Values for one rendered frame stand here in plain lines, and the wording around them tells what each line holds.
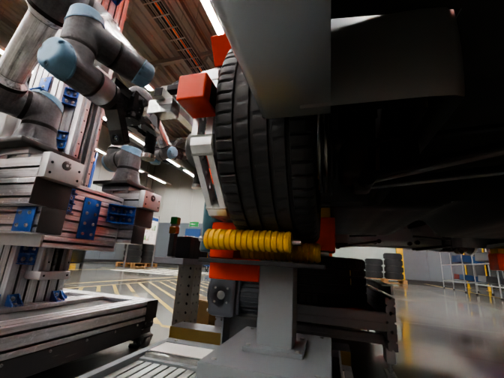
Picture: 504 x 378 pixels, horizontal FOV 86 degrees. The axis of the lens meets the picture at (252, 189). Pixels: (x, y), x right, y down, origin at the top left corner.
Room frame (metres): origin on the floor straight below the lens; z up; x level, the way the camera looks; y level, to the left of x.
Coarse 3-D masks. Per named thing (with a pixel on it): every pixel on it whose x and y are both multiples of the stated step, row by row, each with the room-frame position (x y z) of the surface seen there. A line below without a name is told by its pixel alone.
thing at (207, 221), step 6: (216, 198) 1.01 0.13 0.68; (204, 204) 1.04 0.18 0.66; (204, 210) 1.03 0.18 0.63; (204, 216) 1.02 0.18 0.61; (210, 216) 1.01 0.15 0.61; (204, 222) 1.02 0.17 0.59; (210, 222) 1.01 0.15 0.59; (204, 228) 1.02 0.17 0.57; (210, 228) 1.01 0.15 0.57; (204, 246) 1.01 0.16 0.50
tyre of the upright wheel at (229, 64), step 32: (224, 64) 0.58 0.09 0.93; (224, 96) 0.56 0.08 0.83; (224, 128) 0.58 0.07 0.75; (256, 128) 0.55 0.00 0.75; (288, 128) 0.54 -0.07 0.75; (224, 160) 0.61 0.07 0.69; (256, 160) 0.58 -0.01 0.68; (288, 160) 0.57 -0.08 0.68; (224, 192) 0.67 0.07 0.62; (256, 192) 0.64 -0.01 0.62; (288, 192) 0.62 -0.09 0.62; (256, 224) 0.73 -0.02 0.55; (288, 224) 0.70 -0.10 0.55
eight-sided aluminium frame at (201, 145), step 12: (204, 72) 0.65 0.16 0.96; (216, 72) 0.64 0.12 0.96; (216, 84) 0.64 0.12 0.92; (204, 120) 0.67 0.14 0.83; (192, 132) 0.65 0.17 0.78; (204, 132) 0.68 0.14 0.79; (192, 144) 0.65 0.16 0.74; (204, 144) 0.64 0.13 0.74; (204, 156) 0.70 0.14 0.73; (216, 156) 0.68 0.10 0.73; (204, 168) 0.71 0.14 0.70; (216, 168) 0.68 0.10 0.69; (204, 180) 0.72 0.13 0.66; (216, 180) 0.71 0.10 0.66; (204, 192) 0.75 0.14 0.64; (216, 192) 0.74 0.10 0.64; (216, 204) 0.78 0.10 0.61; (216, 216) 0.81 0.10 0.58; (228, 216) 0.80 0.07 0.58
